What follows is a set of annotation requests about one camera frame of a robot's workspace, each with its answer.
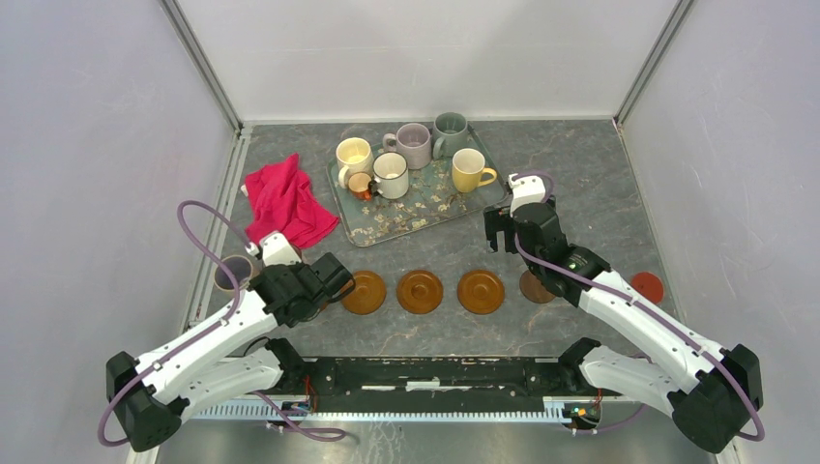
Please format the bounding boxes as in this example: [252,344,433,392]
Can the beige pink-handled mug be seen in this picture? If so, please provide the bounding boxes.
[213,255,259,293]

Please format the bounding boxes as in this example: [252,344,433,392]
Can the dark walnut coaster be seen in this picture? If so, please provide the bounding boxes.
[518,271,555,305]

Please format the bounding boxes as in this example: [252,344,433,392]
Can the wooden coaster one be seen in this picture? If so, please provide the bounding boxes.
[341,270,387,315]

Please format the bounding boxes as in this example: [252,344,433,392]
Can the wooden coaster five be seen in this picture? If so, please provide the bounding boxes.
[456,269,506,315]

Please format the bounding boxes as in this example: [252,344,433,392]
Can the wooden coaster two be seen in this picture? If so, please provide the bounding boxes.
[396,270,444,314]

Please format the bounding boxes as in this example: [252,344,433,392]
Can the red round coaster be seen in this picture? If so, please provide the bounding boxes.
[630,272,665,305]

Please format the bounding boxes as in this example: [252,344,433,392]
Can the white black-rimmed mug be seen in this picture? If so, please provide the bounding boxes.
[370,153,409,200]

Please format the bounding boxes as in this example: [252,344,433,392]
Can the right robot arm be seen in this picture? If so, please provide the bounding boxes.
[483,199,766,453]

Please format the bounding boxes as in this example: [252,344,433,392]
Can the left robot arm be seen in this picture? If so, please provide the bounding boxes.
[104,253,353,452]

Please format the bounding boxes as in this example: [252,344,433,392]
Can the small orange cup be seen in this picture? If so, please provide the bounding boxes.
[347,172,373,201]

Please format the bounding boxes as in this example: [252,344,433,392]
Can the yellow mug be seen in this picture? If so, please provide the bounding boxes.
[452,148,497,193]

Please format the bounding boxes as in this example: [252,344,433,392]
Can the red cloth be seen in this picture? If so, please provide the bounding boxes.
[244,153,339,249]

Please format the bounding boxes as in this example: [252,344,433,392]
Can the floral serving tray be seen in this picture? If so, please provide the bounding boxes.
[327,124,507,247]

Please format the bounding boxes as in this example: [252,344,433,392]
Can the green mug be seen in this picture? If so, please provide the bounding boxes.
[432,112,469,160]

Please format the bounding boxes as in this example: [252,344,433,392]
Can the lilac mug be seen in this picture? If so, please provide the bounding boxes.
[382,123,432,170]

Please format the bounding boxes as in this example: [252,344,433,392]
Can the cream mug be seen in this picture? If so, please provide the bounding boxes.
[336,137,374,189]

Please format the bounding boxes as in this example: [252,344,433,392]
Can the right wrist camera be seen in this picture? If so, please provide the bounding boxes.
[508,173,553,214]

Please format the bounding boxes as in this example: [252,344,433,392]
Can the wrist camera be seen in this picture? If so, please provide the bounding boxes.
[508,173,553,214]
[245,231,302,267]

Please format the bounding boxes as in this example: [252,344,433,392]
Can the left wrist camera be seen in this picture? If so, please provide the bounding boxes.
[245,231,302,267]

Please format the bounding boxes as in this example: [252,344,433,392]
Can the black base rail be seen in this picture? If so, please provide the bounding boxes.
[266,357,600,414]

